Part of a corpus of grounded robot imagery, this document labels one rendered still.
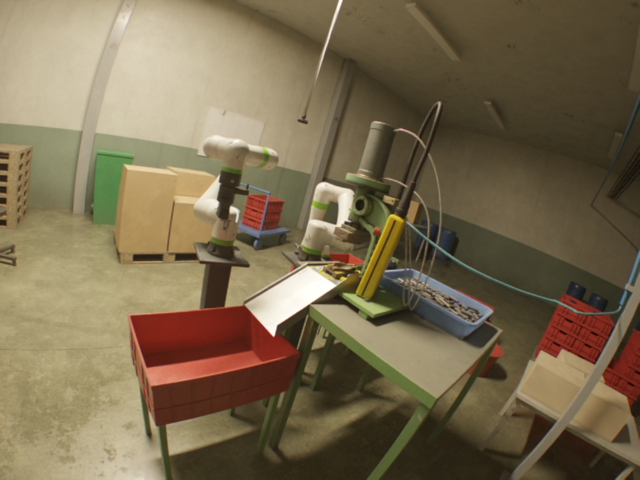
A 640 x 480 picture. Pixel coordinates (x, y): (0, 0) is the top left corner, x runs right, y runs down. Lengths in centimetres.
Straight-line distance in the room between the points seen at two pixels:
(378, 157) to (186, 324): 113
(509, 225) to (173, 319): 902
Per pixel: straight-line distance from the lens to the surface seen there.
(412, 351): 111
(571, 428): 223
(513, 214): 946
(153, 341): 137
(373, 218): 132
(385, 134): 135
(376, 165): 133
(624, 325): 188
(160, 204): 338
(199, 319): 137
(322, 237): 169
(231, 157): 121
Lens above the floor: 146
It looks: 13 degrees down
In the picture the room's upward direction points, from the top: 16 degrees clockwise
